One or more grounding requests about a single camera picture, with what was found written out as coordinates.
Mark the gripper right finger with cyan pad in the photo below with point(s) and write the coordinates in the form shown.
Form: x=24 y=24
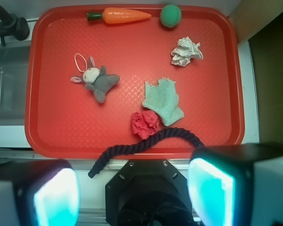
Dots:
x=237 y=185

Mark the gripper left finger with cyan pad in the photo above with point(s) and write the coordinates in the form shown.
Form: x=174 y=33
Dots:
x=39 y=193

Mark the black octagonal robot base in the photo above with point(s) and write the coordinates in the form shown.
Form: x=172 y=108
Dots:
x=148 y=193

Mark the crumpled red paper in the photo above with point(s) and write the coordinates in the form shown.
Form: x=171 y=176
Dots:
x=144 y=124

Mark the crumpled white paper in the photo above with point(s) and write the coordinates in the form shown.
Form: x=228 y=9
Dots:
x=185 y=51

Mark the light green cloth piece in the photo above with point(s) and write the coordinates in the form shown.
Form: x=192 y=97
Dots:
x=163 y=100

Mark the grey plush bunny toy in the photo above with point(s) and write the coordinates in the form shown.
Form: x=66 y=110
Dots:
x=95 y=79

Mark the red plastic tray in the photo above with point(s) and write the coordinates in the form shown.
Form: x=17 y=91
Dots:
x=63 y=119

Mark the grey sink basin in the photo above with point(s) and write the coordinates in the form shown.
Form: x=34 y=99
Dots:
x=14 y=59

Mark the black faucet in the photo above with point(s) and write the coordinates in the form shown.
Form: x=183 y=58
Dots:
x=11 y=25

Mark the green knitted ball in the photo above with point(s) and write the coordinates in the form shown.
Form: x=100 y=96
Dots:
x=170 y=16

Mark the orange plastic toy carrot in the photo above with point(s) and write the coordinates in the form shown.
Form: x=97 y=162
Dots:
x=118 y=15

